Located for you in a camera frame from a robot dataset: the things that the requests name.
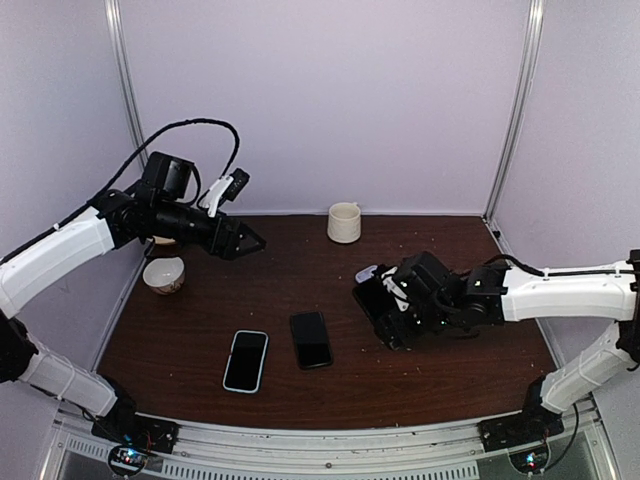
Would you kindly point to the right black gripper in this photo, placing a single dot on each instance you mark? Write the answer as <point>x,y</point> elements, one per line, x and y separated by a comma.
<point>395,335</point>

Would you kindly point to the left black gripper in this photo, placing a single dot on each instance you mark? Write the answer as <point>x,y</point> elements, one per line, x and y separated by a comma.
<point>225,245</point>

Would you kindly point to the black phone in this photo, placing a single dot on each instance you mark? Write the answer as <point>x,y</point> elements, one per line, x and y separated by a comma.
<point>375,301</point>
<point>311,340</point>

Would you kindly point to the lilac silicone phone case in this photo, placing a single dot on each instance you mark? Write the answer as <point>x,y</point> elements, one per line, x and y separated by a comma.
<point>369,272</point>

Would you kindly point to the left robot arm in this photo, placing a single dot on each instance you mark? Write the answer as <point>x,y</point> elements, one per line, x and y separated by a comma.
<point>152,207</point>

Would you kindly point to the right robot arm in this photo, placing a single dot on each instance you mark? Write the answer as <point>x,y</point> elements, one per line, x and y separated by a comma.
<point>504,290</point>

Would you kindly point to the phone in light-blue case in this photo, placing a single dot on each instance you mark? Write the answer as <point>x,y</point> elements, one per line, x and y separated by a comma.
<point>245,364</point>

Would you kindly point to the white patterned bowl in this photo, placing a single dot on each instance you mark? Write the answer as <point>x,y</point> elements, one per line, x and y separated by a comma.
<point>164,276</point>

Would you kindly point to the beige ceramic plate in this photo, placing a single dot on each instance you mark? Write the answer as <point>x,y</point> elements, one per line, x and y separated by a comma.
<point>161,241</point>

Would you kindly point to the cream textured mug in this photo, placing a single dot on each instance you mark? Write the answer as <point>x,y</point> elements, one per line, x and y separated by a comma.
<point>344,222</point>

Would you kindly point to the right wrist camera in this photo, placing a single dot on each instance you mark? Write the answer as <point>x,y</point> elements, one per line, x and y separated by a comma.
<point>401,299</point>

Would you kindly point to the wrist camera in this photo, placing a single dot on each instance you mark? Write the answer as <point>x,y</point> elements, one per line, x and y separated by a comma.
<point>401,299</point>
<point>224,189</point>

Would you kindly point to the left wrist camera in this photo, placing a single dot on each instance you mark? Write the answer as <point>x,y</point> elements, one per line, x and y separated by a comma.
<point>224,189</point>

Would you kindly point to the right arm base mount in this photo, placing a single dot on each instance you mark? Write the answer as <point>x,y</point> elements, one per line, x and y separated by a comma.
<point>518,429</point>

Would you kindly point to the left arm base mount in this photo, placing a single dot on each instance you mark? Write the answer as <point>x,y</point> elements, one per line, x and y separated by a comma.
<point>147,434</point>

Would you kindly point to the left aluminium corner post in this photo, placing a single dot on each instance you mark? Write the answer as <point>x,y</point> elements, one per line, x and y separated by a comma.
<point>117,37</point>

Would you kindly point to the aluminium corner post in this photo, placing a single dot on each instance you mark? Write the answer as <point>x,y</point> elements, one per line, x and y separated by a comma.
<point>117,37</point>
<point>529,60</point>

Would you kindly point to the right aluminium corner post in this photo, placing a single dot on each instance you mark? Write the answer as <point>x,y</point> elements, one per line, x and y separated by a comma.
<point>529,60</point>

